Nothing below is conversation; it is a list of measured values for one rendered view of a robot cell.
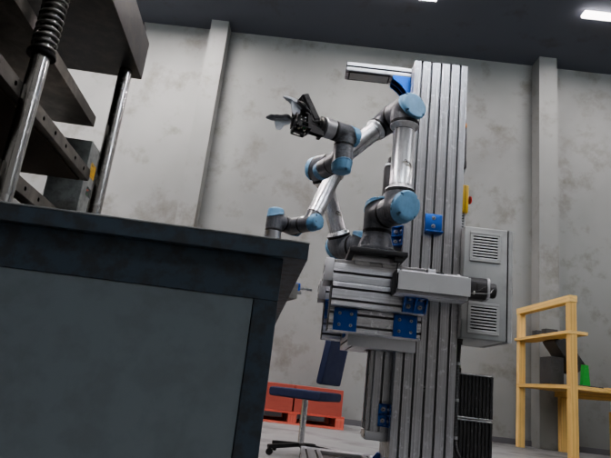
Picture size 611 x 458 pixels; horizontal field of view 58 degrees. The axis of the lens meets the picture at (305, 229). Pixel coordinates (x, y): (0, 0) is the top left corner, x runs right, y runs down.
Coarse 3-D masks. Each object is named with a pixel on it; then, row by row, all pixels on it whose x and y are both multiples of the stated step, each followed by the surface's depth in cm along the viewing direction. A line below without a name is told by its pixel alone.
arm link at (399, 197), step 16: (400, 96) 221; (416, 96) 220; (384, 112) 228; (400, 112) 218; (416, 112) 217; (400, 128) 218; (416, 128) 220; (400, 144) 216; (400, 160) 214; (400, 176) 212; (400, 192) 207; (384, 208) 212; (400, 208) 206; (416, 208) 209; (384, 224) 216
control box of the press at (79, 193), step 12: (72, 144) 251; (84, 144) 252; (84, 156) 250; (96, 156) 261; (48, 180) 246; (60, 180) 246; (72, 180) 247; (48, 192) 244; (60, 192) 245; (72, 192) 245; (84, 192) 250; (60, 204) 244; (72, 204) 244; (84, 204) 252
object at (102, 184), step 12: (120, 72) 251; (132, 72) 255; (120, 84) 249; (120, 96) 248; (120, 108) 247; (108, 120) 245; (120, 120) 247; (108, 132) 243; (108, 144) 241; (108, 156) 241; (96, 168) 239; (108, 168) 240; (96, 180) 237; (96, 192) 235; (96, 204) 234
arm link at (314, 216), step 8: (336, 176) 259; (344, 176) 263; (320, 184) 257; (328, 184) 255; (336, 184) 259; (320, 192) 253; (328, 192) 254; (312, 200) 253; (320, 200) 250; (328, 200) 253; (312, 208) 248; (320, 208) 248; (304, 216) 247; (312, 216) 243; (320, 216) 245; (296, 224) 248; (304, 224) 245; (312, 224) 242; (320, 224) 244; (304, 232) 249
